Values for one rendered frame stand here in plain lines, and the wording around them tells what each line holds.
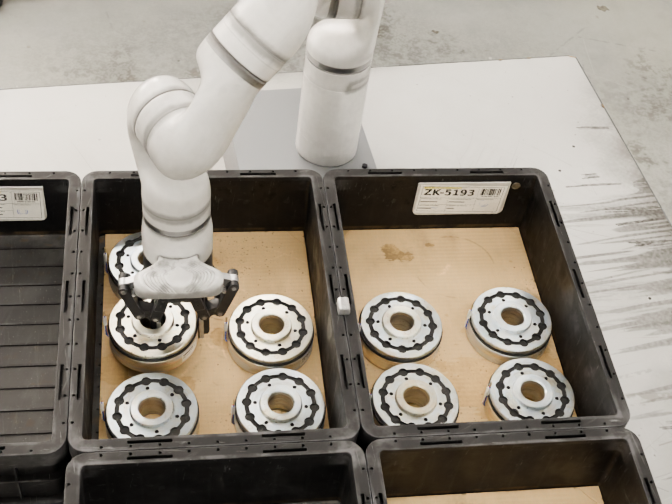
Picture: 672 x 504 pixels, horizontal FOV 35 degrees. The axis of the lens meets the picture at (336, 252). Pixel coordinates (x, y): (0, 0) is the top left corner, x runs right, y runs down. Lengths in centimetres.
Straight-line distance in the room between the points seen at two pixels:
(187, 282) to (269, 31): 28
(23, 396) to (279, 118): 60
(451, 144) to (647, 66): 159
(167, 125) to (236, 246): 44
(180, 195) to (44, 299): 35
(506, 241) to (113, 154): 64
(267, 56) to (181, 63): 202
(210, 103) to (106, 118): 80
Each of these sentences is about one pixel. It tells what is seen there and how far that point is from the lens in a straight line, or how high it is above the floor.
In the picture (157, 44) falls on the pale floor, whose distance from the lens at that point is 305.
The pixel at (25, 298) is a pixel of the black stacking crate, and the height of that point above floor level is 83.
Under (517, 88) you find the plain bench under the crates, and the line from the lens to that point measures 192.
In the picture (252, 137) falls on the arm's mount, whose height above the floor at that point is 81.
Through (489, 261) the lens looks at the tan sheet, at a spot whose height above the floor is 83.
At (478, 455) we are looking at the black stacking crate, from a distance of 115.
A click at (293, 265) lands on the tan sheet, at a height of 83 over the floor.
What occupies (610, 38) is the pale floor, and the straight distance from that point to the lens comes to 336.
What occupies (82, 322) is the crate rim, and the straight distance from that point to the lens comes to 119.
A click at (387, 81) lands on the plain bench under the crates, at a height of 70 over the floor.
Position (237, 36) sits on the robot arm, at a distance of 97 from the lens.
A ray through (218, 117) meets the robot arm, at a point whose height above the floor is 122.
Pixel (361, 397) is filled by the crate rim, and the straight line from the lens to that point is 114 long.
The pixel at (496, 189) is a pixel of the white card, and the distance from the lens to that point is 141.
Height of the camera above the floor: 187
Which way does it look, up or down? 48 degrees down
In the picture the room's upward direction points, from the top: 9 degrees clockwise
